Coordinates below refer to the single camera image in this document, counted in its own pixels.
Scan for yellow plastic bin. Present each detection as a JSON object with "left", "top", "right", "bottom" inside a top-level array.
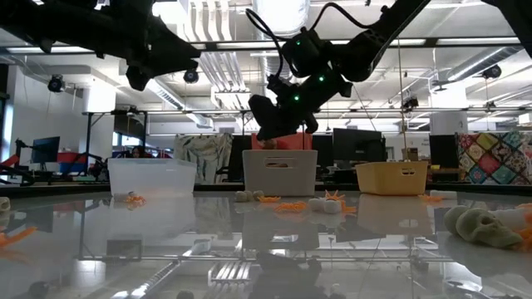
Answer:
[{"left": 355, "top": 160, "right": 430, "bottom": 197}]

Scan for thin grey hanging pole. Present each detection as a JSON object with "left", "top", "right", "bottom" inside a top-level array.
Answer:
[{"left": 395, "top": 37, "right": 406, "bottom": 134}]

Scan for orange red panel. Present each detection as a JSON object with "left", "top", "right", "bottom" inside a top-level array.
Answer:
[{"left": 251, "top": 132, "right": 313, "bottom": 151}]

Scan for black right camera cable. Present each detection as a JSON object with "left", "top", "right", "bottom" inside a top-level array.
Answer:
[{"left": 244, "top": 2, "right": 377, "bottom": 80}]

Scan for small black computer monitor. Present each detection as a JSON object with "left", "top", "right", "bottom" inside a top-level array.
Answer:
[{"left": 31, "top": 135, "right": 62, "bottom": 164}]

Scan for black metal stand frame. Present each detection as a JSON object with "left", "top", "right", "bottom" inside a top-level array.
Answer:
[{"left": 81, "top": 109, "right": 149, "bottom": 161}]

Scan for clear plastic bin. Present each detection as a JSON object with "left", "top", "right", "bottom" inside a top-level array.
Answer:
[{"left": 106, "top": 157, "right": 198, "bottom": 196}]

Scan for grey plastic bin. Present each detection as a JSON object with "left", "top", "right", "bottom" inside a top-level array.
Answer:
[{"left": 242, "top": 149, "right": 319, "bottom": 198}]

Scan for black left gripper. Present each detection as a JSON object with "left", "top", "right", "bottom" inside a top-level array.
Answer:
[{"left": 99, "top": 0, "right": 202, "bottom": 92}]

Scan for black aluminium table frame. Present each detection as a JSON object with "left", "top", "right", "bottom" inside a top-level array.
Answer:
[{"left": 0, "top": 182, "right": 532, "bottom": 199}]

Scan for large black computer monitor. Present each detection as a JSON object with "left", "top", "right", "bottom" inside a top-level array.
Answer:
[{"left": 332, "top": 127, "right": 386, "bottom": 164}]

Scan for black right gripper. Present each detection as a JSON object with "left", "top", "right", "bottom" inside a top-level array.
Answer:
[{"left": 248, "top": 68, "right": 353, "bottom": 141}]

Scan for red and black machine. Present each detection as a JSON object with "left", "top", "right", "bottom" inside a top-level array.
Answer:
[{"left": 0, "top": 152, "right": 37, "bottom": 186}]

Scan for red and blue boxes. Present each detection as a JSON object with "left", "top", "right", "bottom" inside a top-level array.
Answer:
[{"left": 57, "top": 151, "right": 88, "bottom": 174}]

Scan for colourful patchwork quilt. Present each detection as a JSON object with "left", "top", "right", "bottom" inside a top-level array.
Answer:
[{"left": 455, "top": 131, "right": 532, "bottom": 186}]

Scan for pale patterned hanging cloth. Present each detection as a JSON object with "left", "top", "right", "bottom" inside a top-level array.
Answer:
[{"left": 174, "top": 133, "right": 234, "bottom": 184}]

